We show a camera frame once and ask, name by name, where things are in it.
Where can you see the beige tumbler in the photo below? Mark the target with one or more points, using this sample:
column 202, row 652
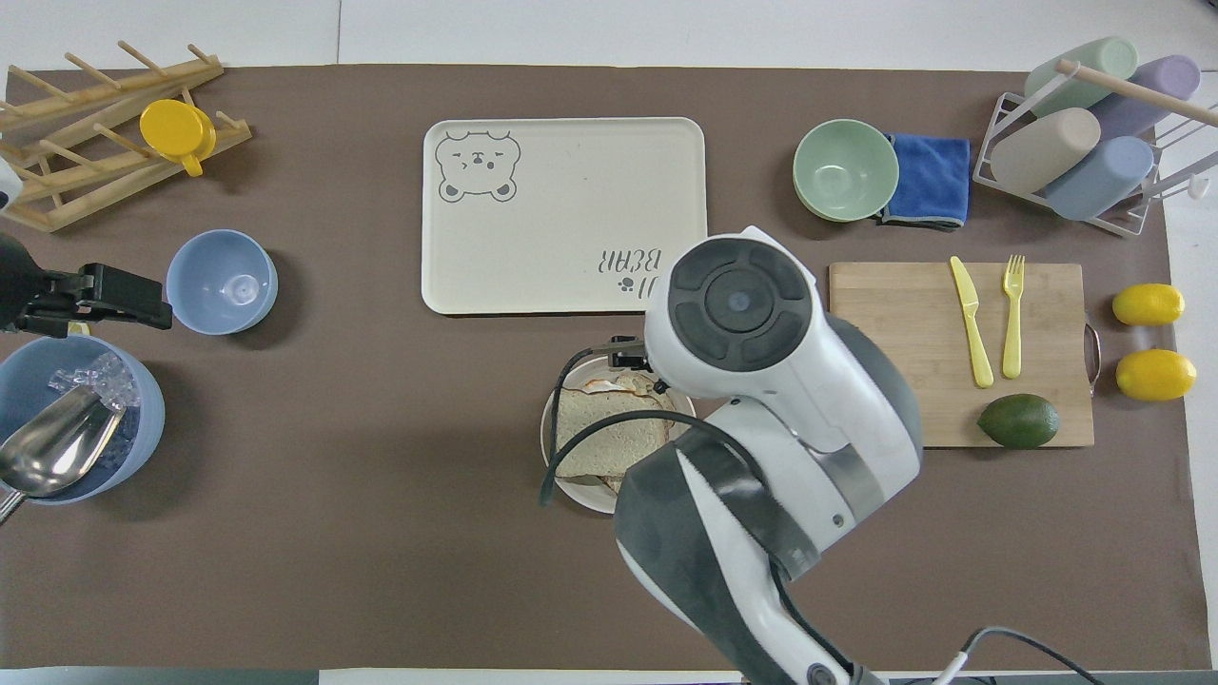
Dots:
column 1045, row 150

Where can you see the cream tray with bear print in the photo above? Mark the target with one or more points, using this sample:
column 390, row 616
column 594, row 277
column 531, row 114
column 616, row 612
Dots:
column 561, row 209

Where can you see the blue cloth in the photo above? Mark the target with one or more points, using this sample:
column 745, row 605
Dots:
column 933, row 181

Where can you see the yellow cup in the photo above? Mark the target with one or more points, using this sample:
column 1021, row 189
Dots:
column 174, row 128

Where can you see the blue ice bucket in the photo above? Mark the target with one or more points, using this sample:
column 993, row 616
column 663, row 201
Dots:
column 143, row 419

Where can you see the yellow lemon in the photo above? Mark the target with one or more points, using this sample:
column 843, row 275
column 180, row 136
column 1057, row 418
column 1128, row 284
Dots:
column 1155, row 375
column 1149, row 304

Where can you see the yellow plastic fork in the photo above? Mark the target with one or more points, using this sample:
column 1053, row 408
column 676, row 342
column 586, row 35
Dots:
column 1012, row 328

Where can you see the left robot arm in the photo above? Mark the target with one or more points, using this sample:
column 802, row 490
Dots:
column 6, row 185

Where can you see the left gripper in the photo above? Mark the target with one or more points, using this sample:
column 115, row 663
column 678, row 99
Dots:
column 17, row 285

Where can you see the yellow plastic knife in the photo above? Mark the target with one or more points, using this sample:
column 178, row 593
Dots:
column 971, row 323

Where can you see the wooden cutting board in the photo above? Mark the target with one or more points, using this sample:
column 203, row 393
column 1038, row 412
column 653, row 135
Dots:
column 894, row 323

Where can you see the bread slice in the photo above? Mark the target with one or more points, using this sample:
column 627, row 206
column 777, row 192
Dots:
column 595, row 452
column 636, row 385

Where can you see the green bowl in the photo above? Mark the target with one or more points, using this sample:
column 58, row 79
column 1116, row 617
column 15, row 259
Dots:
column 845, row 169

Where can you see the purple tumbler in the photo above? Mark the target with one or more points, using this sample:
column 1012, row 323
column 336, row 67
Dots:
column 1156, row 86

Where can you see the blue bowl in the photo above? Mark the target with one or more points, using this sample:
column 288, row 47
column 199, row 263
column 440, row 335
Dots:
column 222, row 282

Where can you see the wooden dish rack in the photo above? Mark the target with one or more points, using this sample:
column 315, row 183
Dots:
column 86, row 166

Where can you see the metal scoop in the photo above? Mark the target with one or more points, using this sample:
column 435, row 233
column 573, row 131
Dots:
column 52, row 447

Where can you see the white plate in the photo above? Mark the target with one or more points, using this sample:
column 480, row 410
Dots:
column 580, row 490

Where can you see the blue tumbler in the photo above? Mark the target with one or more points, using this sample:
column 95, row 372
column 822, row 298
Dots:
column 1099, row 179

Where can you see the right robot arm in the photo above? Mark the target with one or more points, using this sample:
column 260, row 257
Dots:
column 790, row 381

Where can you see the green avocado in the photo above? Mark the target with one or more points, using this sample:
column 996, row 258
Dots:
column 1018, row 421

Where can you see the green tumbler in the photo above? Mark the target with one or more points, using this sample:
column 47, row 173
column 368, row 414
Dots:
column 1094, row 62

